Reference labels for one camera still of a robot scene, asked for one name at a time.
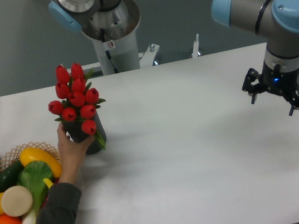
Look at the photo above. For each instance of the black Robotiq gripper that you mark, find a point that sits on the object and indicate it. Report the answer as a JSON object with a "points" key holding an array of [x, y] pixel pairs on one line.
{"points": [[273, 81]]}

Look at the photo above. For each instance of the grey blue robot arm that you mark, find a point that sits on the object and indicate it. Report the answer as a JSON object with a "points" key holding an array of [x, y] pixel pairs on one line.
{"points": [[275, 20]]}

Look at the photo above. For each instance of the white metal bracket right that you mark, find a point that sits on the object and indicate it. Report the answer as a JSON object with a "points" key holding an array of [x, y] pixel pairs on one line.
{"points": [[148, 58]]}

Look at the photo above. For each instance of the green bok choy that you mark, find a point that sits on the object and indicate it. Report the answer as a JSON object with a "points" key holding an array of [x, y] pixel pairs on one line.
{"points": [[32, 178]]}

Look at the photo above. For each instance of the green cucumber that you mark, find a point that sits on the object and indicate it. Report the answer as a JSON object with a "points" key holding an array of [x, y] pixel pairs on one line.
{"points": [[9, 176]]}

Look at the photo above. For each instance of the person's bare hand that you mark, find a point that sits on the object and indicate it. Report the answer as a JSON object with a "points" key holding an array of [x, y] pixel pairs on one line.
{"points": [[72, 154]]}

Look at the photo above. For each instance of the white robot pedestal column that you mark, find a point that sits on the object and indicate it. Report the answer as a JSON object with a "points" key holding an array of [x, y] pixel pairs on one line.
{"points": [[113, 35]]}

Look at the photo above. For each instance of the beige round disc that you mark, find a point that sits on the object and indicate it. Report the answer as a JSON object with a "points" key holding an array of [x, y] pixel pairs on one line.
{"points": [[16, 201]]}

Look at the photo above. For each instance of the red tulip bouquet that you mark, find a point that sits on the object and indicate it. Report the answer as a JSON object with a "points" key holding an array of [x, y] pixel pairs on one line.
{"points": [[77, 99]]}

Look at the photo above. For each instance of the dark grey ribbed vase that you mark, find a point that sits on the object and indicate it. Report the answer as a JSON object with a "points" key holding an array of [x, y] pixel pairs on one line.
{"points": [[74, 129]]}

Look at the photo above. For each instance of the yellow squash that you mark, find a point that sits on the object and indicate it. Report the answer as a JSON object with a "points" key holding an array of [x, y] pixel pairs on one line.
{"points": [[32, 154]]}

